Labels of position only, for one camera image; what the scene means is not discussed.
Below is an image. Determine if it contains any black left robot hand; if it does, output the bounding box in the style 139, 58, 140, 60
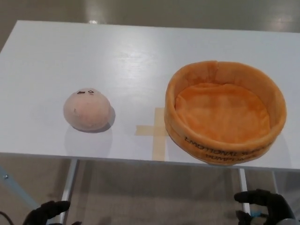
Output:
23, 200, 82, 225

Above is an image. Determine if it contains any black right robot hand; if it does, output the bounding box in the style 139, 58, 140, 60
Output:
234, 188, 294, 225

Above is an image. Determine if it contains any pink round plush toy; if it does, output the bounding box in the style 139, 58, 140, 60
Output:
63, 88, 113, 130

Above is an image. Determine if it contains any orange plush round plate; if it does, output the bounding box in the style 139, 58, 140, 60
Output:
164, 60, 287, 167

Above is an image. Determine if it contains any white table leg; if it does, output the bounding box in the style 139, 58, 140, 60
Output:
271, 170, 280, 195
238, 168, 252, 213
55, 159, 80, 225

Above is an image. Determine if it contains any beige masking tape strip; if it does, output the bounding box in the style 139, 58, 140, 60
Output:
151, 107, 168, 162
135, 125, 168, 137

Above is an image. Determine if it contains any blue-grey metal frame bar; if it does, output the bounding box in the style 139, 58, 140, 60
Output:
0, 164, 39, 213

